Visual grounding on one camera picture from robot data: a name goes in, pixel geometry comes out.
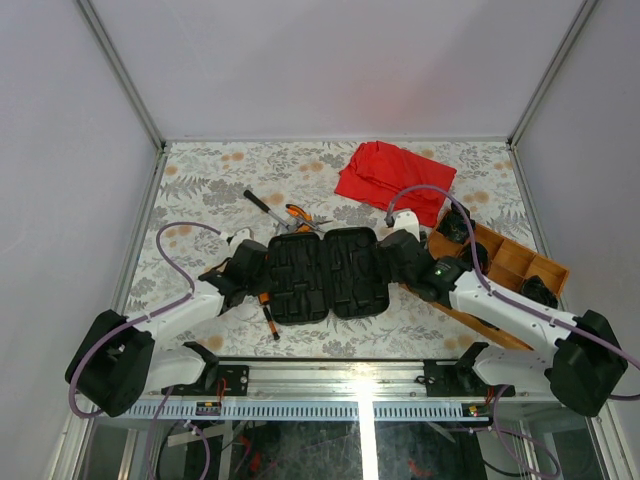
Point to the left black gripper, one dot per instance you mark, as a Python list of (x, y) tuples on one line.
[(267, 285)]

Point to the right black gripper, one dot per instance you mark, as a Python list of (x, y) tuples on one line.
[(389, 272)]

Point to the small orange black screwdriver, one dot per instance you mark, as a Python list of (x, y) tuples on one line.
[(273, 329)]

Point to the black plastic tool case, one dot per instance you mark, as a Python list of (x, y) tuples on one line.
[(312, 276)]

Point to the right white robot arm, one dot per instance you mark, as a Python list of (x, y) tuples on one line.
[(577, 358)]

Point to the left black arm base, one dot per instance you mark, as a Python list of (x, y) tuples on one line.
[(221, 380)]

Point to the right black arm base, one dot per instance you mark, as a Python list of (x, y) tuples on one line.
[(455, 378)]

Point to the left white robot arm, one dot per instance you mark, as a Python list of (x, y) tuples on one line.
[(121, 359)]

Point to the orange black pliers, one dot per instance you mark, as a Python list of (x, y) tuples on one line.
[(302, 222)]

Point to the red folded cloth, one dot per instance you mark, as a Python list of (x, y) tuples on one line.
[(378, 171)]

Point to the wooden compartment tray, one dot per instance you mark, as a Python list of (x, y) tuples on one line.
[(511, 264)]

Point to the black tape roll right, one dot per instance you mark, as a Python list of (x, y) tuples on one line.
[(535, 289)]

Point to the black handled hammer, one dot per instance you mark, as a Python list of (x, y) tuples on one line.
[(282, 225)]

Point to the aluminium front rail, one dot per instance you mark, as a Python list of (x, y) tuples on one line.
[(288, 390)]

